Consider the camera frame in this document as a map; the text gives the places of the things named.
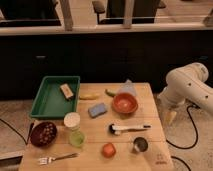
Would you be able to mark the green plastic tray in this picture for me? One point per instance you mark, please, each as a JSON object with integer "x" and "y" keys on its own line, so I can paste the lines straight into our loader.
{"x": 50, "y": 102}

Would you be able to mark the silver fork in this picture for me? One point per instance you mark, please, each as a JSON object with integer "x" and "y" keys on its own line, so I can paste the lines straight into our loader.
{"x": 48, "y": 160}

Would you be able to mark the blue sponge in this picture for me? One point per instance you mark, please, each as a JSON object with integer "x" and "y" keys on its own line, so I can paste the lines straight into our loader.
{"x": 97, "y": 110}

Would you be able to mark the dark red patterned bowl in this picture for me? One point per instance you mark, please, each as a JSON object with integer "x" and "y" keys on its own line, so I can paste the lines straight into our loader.
{"x": 43, "y": 134}

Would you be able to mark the orange fruit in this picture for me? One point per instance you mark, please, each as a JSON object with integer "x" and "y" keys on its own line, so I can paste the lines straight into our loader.
{"x": 108, "y": 150}

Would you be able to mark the orange bowl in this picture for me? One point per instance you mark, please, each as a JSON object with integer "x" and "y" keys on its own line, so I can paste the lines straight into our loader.
{"x": 124, "y": 103}

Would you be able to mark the white lid cup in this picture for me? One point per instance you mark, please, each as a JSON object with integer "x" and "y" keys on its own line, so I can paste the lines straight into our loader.
{"x": 72, "y": 120}

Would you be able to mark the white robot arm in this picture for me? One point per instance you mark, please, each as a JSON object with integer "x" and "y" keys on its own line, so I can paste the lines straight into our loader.
{"x": 186, "y": 83}

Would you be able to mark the green glass cup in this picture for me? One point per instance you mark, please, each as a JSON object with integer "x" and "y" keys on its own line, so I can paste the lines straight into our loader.
{"x": 76, "y": 138}

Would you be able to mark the tan sponge block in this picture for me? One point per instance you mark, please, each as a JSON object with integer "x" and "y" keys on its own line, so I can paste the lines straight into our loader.
{"x": 66, "y": 90}

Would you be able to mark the metal cup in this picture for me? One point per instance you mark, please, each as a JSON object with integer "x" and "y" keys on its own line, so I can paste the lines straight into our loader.
{"x": 140, "y": 144}

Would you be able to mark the yellow banana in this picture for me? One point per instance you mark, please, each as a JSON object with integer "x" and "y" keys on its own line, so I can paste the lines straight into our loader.
{"x": 92, "y": 96}

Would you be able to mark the clear plastic bottle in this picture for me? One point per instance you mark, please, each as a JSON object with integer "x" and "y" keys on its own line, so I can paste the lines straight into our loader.
{"x": 128, "y": 87}

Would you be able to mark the black office chair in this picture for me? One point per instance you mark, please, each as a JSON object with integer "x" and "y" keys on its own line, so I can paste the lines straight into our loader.
{"x": 127, "y": 11}

